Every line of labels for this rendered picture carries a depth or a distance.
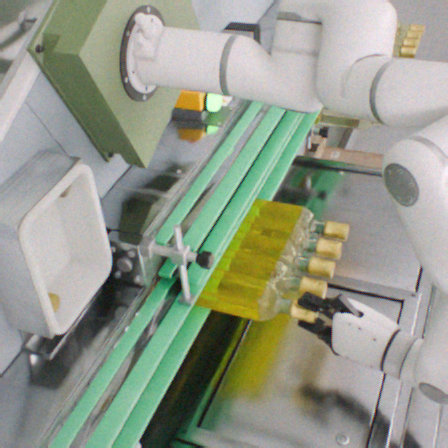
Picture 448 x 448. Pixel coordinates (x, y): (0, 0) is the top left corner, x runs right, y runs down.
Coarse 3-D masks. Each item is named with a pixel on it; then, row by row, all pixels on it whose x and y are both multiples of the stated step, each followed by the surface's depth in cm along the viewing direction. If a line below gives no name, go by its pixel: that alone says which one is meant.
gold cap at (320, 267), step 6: (312, 258) 122; (318, 258) 122; (312, 264) 121; (318, 264) 121; (324, 264) 120; (330, 264) 120; (312, 270) 121; (318, 270) 121; (324, 270) 120; (330, 270) 120; (324, 276) 121; (330, 276) 120
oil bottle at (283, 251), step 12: (240, 240) 126; (252, 240) 126; (264, 240) 125; (276, 240) 125; (240, 252) 124; (252, 252) 123; (264, 252) 123; (276, 252) 122; (288, 252) 122; (288, 264) 121
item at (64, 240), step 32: (96, 192) 100; (32, 224) 98; (64, 224) 105; (96, 224) 103; (32, 256) 87; (64, 256) 108; (96, 256) 108; (64, 288) 104; (96, 288) 105; (64, 320) 99
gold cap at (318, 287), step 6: (300, 282) 117; (306, 282) 117; (312, 282) 117; (318, 282) 117; (324, 282) 117; (300, 288) 117; (306, 288) 117; (312, 288) 116; (318, 288) 116; (324, 288) 116; (300, 294) 118; (318, 294) 116; (324, 294) 117
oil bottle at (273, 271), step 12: (228, 252) 123; (228, 264) 121; (240, 264) 120; (252, 264) 120; (264, 264) 120; (276, 264) 120; (252, 276) 118; (264, 276) 118; (276, 276) 117; (288, 276) 119
